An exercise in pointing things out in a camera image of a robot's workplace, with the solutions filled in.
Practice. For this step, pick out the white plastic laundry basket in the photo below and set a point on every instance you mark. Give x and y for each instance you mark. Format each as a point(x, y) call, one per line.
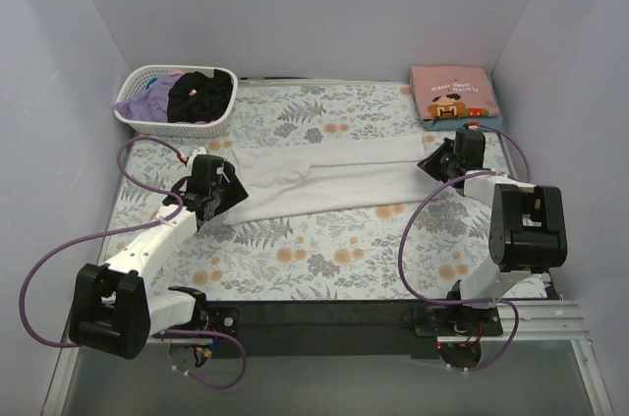
point(143, 75)

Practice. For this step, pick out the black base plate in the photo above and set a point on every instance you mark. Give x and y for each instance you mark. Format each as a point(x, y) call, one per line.
point(342, 328)

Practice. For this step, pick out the floral table mat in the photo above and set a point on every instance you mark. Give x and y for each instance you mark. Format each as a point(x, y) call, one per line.
point(365, 253)

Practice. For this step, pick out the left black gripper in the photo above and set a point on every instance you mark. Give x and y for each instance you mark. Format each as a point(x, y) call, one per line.
point(228, 193)

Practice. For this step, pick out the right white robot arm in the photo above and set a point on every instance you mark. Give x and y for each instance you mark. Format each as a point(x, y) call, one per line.
point(527, 232)

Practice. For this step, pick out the white t shirt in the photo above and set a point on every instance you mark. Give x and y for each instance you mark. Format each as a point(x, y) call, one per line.
point(297, 180)

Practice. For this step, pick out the black garment in basket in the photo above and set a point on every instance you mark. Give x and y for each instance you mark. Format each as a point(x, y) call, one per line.
point(198, 98)

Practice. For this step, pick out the aluminium frame rail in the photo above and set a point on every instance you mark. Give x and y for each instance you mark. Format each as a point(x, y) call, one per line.
point(549, 368)

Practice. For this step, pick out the purple garment in basket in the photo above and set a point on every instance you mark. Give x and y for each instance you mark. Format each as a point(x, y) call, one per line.
point(151, 103)

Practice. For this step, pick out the folded pink t shirt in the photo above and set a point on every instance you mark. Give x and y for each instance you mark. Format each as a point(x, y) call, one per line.
point(452, 92)

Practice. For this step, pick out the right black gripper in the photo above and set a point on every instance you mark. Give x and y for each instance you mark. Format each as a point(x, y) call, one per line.
point(437, 163)

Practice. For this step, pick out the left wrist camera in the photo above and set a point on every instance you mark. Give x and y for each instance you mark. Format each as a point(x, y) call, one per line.
point(194, 153)

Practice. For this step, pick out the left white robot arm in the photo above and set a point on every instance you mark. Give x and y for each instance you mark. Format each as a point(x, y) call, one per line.
point(111, 310)

